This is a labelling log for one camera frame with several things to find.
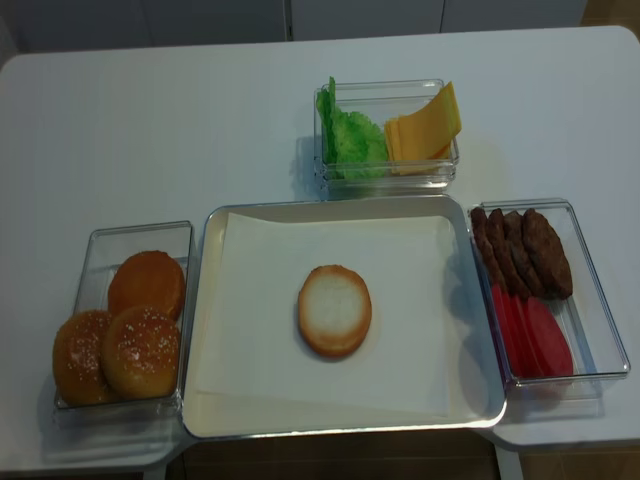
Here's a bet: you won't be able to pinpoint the clear bun container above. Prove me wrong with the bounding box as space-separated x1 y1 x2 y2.
53 221 198 427

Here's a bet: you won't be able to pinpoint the sesame bun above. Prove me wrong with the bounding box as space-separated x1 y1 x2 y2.
101 305 180 400
52 310 118 407

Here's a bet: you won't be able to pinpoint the white parchment paper sheet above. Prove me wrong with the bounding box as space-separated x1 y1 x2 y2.
196 214 455 416

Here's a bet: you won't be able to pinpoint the sesame bun far left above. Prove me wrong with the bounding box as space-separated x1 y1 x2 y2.
52 310 118 407

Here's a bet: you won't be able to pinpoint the green lettuce leaf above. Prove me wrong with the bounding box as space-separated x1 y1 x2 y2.
328 108 388 180
316 76 344 179

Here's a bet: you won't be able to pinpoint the red tomato slice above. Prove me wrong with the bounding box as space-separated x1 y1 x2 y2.
509 295 545 378
491 284 528 378
524 297 574 377

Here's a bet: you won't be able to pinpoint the clear lettuce cheese container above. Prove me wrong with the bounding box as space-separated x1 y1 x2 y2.
313 79 459 197

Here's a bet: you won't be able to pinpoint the clear patty tomato container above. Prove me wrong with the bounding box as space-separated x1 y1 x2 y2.
468 196 631 399

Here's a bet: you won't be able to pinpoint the red tomato slice middle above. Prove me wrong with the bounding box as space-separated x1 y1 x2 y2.
509 295 545 378

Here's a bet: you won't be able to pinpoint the red tomato slice right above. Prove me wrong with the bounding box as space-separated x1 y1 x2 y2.
524 297 574 377

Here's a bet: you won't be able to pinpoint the green lettuce leaf in container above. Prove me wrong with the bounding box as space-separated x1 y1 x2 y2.
328 108 388 180

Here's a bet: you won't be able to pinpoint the bottom bun half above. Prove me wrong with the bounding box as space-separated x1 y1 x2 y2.
297 265 372 358

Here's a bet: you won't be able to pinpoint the sesame bun front right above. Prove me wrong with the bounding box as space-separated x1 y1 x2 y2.
101 305 180 400

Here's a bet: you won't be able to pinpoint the upright yellow cheese slice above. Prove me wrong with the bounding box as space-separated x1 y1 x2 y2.
398 82 462 161

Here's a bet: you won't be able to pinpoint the silver metal tray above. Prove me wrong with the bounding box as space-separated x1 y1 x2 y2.
182 195 506 440

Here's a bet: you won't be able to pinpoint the plain orange bun back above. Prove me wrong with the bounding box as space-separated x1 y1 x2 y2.
107 250 186 321

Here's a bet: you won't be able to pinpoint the flat yellow cheese slices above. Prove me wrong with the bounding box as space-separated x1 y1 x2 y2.
384 115 457 176

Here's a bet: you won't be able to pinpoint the brown patty rightmost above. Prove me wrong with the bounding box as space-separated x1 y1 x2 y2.
522 208 573 300

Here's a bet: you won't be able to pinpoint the red tomato slice left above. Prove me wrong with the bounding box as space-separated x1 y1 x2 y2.
491 284 528 378

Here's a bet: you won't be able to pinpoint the brown patty leftmost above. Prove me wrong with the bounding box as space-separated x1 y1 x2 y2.
470 207 508 292

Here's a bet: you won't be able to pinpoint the brown patty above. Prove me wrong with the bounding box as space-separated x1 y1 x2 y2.
504 211 547 298
470 207 508 292
522 208 573 300
487 209 531 300

